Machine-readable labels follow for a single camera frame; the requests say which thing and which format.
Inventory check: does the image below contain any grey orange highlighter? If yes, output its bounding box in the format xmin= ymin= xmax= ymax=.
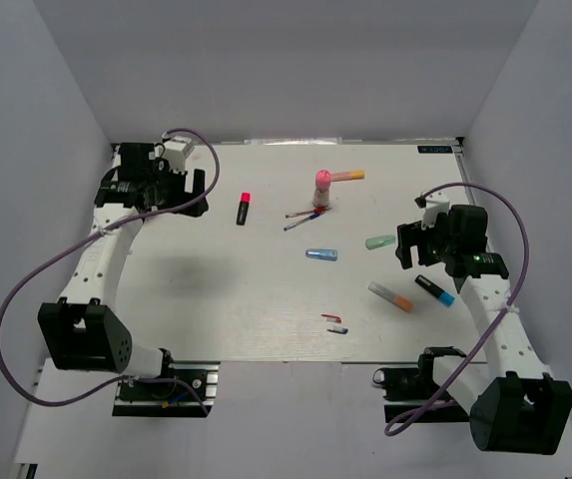
xmin=367 ymin=281 xmax=413 ymax=312

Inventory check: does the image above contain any pink black highlighter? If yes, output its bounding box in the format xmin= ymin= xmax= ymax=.
xmin=236 ymin=192 xmax=252 ymax=226

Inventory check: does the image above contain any black blue highlighter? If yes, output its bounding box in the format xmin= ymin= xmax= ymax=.
xmin=414 ymin=274 xmax=455 ymax=307

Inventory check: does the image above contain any orange pink highlighter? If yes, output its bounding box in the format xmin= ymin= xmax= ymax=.
xmin=331 ymin=170 xmax=365 ymax=183

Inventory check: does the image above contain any pink glue bottle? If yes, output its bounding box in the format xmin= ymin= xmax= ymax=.
xmin=312 ymin=170 xmax=331 ymax=208

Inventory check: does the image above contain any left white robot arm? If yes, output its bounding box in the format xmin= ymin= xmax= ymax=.
xmin=38 ymin=136 xmax=209 ymax=398

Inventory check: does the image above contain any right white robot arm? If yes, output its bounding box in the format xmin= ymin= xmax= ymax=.
xmin=395 ymin=198 xmax=572 ymax=455

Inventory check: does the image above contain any green eraser case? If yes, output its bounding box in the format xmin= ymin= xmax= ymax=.
xmin=364 ymin=235 xmax=395 ymax=250

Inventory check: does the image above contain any blue translucent cap case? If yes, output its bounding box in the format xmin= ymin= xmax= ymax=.
xmin=305 ymin=248 xmax=338 ymax=261

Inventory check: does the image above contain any blue label sticker right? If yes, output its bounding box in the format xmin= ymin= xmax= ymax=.
xmin=417 ymin=145 xmax=453 ymax=154

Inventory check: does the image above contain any red pen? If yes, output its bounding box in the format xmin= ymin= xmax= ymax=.
xmin=285 ymin=207 xmax=331 ymax=219

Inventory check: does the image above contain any blue pen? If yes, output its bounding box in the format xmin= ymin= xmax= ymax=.
xmin=283 ymin=212 xmax=325 ymax=232

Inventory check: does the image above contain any red pen cap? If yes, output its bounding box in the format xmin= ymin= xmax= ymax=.
xmin=321 ymin=314 xmax=341 ymax=324

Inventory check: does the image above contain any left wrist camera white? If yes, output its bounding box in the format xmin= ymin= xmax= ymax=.
xmin=161 ymin=135 xmax=196 ymax=171

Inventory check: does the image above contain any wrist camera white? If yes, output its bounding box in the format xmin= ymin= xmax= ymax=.
xmin=161 ymin=135 xmax=196 ymax=171
xmin=414 ymin=192 xmax=450 ymax=230

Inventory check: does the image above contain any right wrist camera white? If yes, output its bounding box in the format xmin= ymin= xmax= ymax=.
xmin=414 ymin=192 xmax=450 ymax=230

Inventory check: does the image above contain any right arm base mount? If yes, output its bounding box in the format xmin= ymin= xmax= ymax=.
xmin=372 ymin=346 xmax=469 ymax=423

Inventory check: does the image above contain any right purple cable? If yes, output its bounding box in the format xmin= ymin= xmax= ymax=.
xmin=383 ymin=182 xmax=528 ymax=438

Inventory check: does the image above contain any purple cable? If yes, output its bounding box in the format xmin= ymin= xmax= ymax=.
xmin=0 ymin=128 xmax=221 ymax=416
xmin=383 ymin=182 xmax=528 ymax=438

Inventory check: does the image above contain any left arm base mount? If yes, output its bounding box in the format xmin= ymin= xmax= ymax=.
xmin=112 ymin=362 xmax=220 ymax=418

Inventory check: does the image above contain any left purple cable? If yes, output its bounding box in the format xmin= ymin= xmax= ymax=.
xmin=0 ymin=128 xmax=221 ymax=416

